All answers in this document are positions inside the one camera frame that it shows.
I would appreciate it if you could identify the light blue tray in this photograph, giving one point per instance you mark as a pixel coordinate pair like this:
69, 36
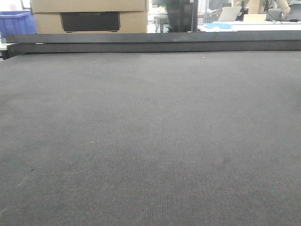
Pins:
217, 26

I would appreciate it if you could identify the open grey laptop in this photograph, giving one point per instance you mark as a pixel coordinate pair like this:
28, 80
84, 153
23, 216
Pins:
277, 15

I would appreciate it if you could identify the blue plastic crate background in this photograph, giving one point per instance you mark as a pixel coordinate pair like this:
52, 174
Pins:
17, 22

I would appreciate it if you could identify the small beige cardboard box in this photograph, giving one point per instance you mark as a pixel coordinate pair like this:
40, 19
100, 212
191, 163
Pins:
254, 17

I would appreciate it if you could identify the white background table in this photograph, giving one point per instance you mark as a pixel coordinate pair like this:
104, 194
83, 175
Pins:
257, 26

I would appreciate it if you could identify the black vertical metal post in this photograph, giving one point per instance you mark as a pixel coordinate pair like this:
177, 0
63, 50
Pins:
194, 25

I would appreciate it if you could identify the person in beige sweater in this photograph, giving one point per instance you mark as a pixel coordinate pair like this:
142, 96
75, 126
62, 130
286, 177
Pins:
259, 6

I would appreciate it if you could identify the lower cardboard box black label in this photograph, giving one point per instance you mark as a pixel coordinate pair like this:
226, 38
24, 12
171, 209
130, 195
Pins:
130, 22

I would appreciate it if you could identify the black raised table edge rail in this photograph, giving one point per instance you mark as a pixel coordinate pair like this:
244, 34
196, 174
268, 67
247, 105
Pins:
154, 42

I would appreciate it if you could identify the upper cardboard box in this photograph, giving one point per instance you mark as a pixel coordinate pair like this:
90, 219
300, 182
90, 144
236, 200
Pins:
53, 6

